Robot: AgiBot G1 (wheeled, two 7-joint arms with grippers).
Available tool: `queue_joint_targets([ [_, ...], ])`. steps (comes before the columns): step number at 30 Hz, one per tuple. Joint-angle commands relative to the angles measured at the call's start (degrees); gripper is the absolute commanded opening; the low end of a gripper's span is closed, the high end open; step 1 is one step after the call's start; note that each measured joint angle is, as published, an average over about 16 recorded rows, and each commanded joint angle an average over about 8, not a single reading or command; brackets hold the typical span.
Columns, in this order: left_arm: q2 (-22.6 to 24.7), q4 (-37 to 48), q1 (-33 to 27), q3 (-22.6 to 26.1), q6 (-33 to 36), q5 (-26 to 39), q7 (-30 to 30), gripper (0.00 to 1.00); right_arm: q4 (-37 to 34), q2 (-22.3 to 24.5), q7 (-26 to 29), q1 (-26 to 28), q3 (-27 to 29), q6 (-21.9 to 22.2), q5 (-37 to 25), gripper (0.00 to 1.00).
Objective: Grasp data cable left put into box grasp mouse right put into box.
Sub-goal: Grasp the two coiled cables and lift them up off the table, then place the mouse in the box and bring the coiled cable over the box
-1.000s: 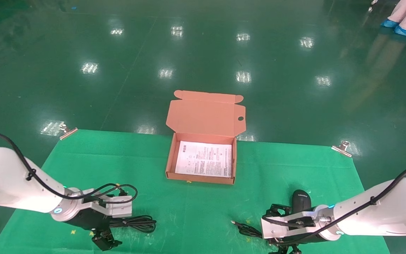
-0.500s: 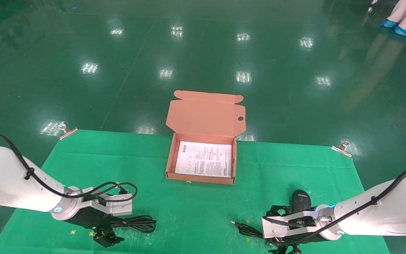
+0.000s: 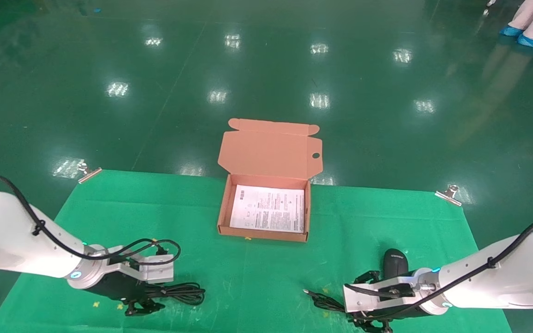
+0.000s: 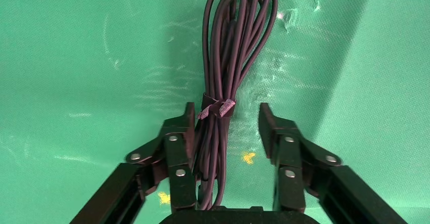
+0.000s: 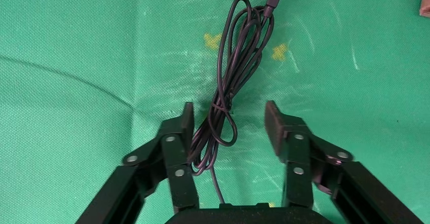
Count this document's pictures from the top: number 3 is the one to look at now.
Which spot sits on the white printed paper sheet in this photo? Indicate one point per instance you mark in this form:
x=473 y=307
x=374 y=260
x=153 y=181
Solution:
x=266 y=208

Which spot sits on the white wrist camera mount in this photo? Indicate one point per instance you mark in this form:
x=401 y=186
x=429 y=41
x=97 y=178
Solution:
x=155 y=273
x=363 y=300

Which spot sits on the green table cloth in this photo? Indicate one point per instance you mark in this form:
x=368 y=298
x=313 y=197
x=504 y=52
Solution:
x=248 y=277

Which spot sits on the brown cardboard box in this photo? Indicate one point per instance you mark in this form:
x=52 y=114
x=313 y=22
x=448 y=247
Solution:
x=271 y=152

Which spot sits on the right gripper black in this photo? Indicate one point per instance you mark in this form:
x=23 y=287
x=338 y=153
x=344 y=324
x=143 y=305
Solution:
x=405 y=313

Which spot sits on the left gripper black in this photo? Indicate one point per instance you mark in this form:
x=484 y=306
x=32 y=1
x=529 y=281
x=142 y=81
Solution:
x=118 y=286

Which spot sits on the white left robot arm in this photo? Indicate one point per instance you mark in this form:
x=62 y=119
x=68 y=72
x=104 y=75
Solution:
x=7 y=231

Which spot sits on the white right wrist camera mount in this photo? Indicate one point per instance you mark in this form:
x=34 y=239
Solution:
x=363 y=300

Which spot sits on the silver metal binder clip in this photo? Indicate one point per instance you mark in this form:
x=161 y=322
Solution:
x=449 y=196
x=89 y=175

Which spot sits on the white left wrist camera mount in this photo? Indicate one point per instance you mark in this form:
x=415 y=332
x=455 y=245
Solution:
x=155 y=273

